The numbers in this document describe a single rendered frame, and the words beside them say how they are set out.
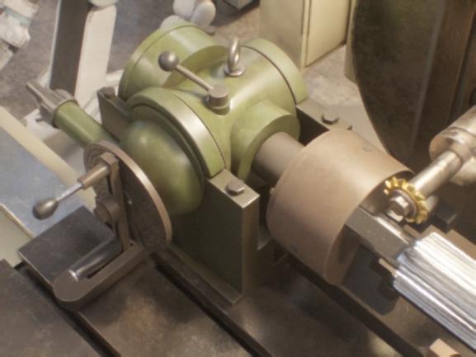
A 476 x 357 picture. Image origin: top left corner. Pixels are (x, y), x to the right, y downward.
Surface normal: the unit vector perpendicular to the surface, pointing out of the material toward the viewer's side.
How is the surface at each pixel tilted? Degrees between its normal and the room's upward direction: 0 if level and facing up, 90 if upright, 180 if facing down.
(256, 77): 21
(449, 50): 90
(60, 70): 70
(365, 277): 65
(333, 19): 90
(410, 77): 90
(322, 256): 81
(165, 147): 28
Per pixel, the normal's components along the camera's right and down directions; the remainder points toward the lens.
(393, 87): -0.72, 0.53
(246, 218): 0.70, 0.55
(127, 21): 0.00, -0.65
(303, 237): -0.70, 0.37
